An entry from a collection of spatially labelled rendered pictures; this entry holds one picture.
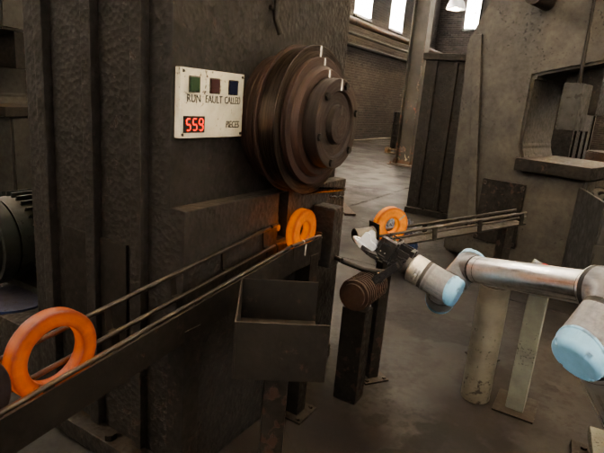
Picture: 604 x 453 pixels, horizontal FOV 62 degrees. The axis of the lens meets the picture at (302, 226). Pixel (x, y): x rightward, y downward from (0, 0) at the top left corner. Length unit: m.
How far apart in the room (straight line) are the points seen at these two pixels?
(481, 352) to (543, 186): 2.08
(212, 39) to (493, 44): 3.09
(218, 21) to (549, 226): 3.13
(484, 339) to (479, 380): 0.19
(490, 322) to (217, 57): 1.45
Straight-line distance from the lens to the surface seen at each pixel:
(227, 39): 1.53
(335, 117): 1.58
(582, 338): 1.23
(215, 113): 1.47
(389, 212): 2.09
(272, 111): 1.47
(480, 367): 2.28
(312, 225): 1.80
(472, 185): 4.28
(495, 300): 2.16
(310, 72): 1.57
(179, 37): 1.39
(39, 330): 1.09
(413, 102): 10.53
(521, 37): 4.22
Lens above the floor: 1.19
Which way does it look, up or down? 14 degrees down
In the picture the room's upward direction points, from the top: 5 degrees clockwise
